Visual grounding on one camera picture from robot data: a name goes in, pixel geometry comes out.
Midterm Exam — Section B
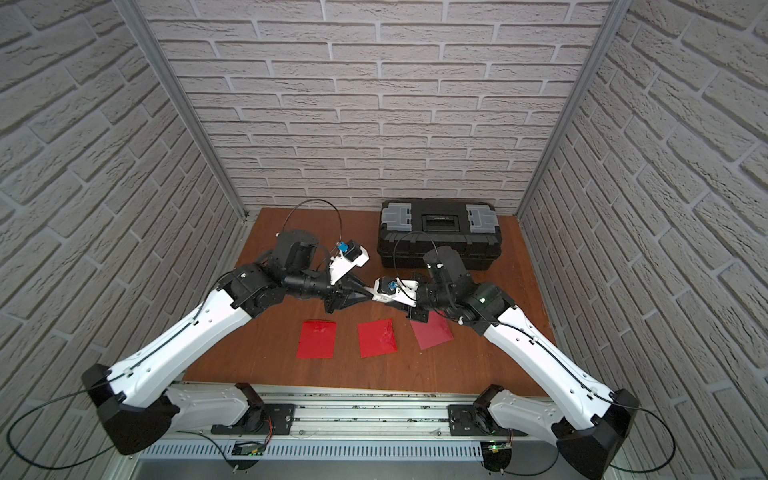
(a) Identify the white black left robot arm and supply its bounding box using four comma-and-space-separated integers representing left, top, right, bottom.
82, 230, 372, 455

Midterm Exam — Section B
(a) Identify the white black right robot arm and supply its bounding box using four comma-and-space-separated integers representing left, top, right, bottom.
378, 246, 639, 479

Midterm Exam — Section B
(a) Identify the right red envelope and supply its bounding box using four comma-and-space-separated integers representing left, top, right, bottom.
410, 311, 454, 350

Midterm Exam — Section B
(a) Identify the red envelope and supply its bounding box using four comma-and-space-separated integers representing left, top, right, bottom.
410, 311, 454, 350
358, 319, 398, 359
296, 320, 337, 359

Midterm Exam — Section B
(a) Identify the middle red envelope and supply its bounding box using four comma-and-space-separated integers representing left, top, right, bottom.
358, 319, 398, 359

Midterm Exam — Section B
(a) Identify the left red envelope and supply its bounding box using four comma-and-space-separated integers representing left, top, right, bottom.
296, 320, 337, 359

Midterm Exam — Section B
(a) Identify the black plastic toolbox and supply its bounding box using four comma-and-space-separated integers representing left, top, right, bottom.
377, 198, 503, 271

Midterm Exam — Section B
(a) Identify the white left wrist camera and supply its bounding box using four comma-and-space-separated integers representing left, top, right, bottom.
328, 240, 369, 285

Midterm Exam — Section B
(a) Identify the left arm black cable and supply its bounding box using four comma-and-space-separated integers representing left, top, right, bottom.
5, 197, 344, 472

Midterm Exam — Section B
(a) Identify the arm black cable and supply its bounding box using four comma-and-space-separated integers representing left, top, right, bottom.
5, 197, 344, 472
392, 230, 677, 478

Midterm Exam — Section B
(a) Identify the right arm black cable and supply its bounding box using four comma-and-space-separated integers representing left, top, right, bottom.
392, 230, 677, 478

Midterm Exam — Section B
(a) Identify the aluminium left corner post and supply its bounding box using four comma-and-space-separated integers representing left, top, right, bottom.
114, 0, 248, 221

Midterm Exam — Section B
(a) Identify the aluminium corner post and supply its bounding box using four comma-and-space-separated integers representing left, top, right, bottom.
515, 0, 632, 219
114, 0, 248, 221

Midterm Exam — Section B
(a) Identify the aluminium right corner post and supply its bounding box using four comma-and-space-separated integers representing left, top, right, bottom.
515, 0, 632, 219

